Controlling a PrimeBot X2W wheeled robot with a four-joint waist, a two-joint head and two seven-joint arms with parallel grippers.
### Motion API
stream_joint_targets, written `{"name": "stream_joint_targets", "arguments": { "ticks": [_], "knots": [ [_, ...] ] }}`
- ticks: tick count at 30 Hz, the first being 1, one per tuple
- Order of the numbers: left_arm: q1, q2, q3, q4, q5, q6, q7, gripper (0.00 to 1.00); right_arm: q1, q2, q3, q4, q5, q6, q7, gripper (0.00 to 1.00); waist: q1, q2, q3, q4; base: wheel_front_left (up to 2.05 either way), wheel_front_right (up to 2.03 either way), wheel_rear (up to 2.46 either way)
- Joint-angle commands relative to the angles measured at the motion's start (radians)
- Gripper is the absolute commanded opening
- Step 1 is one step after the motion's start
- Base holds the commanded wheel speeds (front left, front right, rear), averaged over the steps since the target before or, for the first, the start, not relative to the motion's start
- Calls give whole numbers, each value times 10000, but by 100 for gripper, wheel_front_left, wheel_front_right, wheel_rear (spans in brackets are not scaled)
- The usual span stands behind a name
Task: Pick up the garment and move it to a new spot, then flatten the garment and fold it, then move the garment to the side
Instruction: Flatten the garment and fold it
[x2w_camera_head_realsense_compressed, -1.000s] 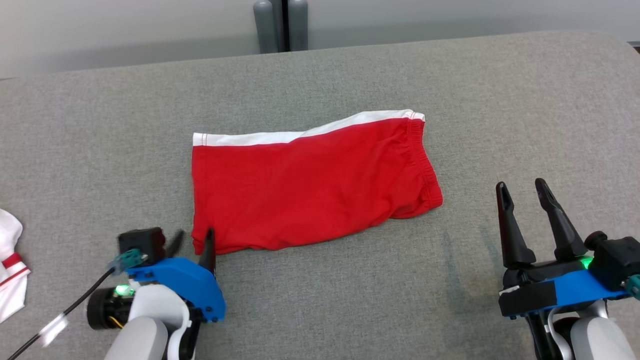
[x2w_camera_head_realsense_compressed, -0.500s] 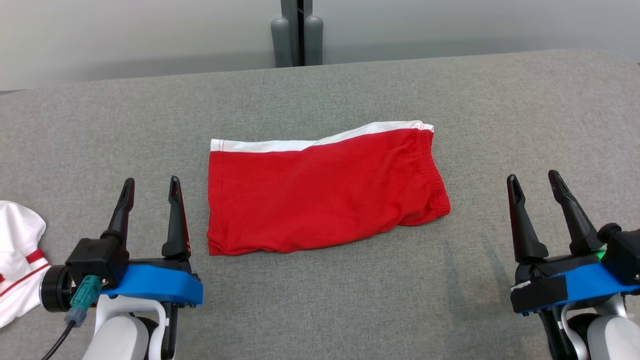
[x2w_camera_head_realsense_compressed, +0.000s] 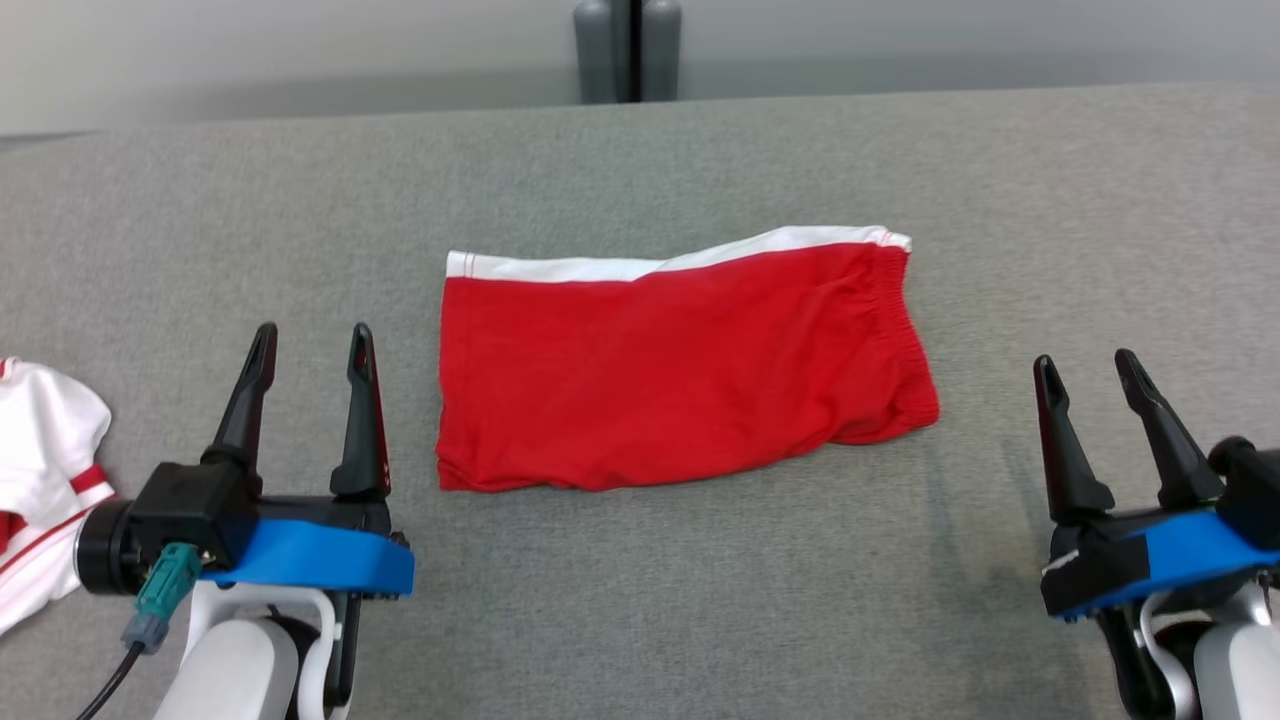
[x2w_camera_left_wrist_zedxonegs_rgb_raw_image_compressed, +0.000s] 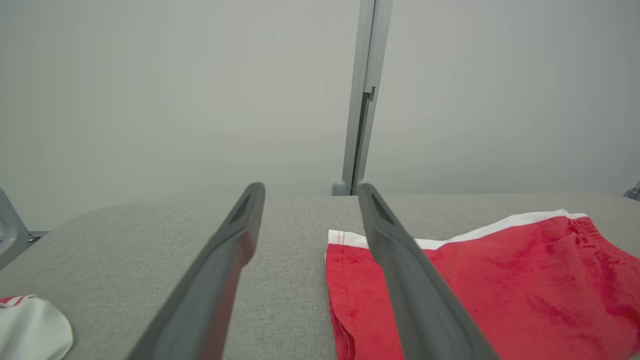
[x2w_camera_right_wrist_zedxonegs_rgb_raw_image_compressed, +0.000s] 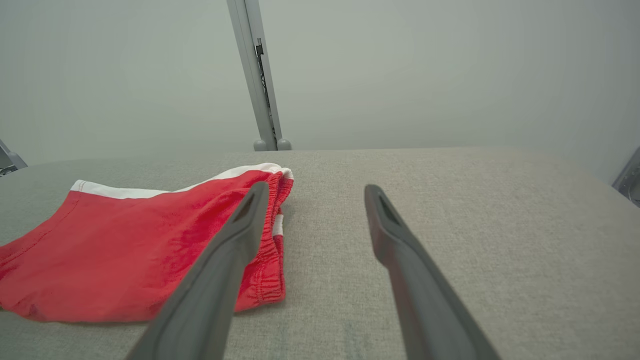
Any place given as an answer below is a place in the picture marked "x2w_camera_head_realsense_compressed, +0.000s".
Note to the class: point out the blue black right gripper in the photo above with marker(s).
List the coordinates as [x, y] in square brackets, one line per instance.
[1150, 555]

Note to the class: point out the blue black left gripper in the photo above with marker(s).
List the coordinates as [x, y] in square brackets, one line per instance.
[310, 555]

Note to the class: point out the red white striped jersey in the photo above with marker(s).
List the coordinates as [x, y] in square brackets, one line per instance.
[45, 480]

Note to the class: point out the red shorts white side stripe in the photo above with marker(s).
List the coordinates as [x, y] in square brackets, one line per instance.
[680, 380]

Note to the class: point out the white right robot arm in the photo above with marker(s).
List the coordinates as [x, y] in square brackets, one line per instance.
[1230, 660]

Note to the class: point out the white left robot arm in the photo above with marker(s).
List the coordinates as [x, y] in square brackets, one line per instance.
[240, 660]

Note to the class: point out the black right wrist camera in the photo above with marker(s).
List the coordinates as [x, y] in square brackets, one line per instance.
[1250, 495]

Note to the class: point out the grey cylindrical post bumper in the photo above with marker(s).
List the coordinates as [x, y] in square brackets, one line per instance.
[662, 50]
[594, 50]

